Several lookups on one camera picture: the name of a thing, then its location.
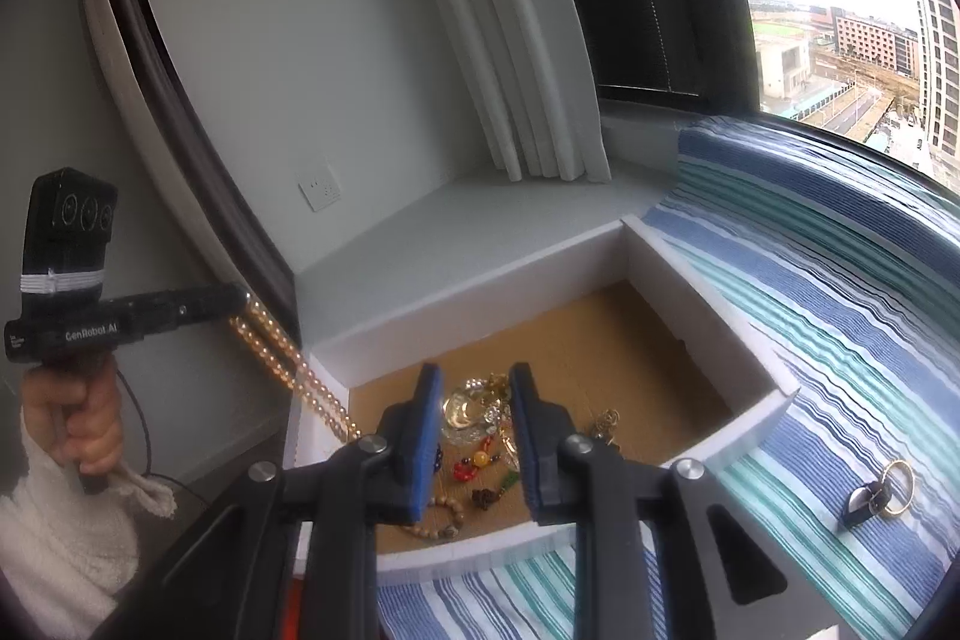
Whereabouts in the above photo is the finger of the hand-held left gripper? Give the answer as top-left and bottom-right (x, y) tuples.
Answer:
(112, 285), (250, 341)

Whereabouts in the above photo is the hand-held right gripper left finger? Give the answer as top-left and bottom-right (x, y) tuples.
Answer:
(142, 362), (443, 640)

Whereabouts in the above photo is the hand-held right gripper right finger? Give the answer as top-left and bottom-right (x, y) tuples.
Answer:
(510, 362), (815, 640)

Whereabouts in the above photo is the shell-shaped silver brooch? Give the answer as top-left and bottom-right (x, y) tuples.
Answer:
(442, 389), (490, 440)

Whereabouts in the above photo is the red bead bracelet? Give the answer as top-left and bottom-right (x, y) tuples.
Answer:
(448, 449), (505, 485)

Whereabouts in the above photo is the gold chain bracelet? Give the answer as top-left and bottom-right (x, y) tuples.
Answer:
(589, 407), (625, 455)

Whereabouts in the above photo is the light small-bead bracelet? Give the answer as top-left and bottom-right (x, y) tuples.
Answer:
(401, 494), (466, 543)

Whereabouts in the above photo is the pearl necklace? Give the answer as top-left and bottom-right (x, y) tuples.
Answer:
(227, 291), (368, 442)

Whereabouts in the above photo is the person's left forearm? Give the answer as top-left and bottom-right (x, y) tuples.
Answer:
(0, 415), (177, 611)

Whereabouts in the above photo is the person's left hand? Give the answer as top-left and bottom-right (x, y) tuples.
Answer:
(21, 359), (125, 477)

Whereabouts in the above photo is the white window ledge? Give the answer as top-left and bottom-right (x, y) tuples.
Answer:
(289, 107), (698, 348)

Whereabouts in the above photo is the blue green striped blanket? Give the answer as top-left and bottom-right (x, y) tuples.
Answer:
(375, 115), (960, 640)

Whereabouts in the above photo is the black tag with gold rings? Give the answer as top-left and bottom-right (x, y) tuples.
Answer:
(844, 458), (917, 530)

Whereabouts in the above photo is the white curtain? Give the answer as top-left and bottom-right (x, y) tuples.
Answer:
(390, 0), (612, 185)

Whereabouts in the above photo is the white low building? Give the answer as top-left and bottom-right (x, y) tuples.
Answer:
(754, 36), (812, 101)

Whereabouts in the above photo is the brown low building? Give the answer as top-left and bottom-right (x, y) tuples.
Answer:
(831, 6), (922, 79)

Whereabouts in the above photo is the high-rise building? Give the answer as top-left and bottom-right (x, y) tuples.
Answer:
(898, 0), (960, 184)

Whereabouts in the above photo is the dark door frame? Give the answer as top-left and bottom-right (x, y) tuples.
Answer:
(84, 0), (301, 341)

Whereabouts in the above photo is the black cable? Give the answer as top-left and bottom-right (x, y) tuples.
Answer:
(116, 370), (218, 506)

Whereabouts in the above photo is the white wall outlet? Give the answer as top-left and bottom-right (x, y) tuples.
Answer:
(298, 179), (340, 212)

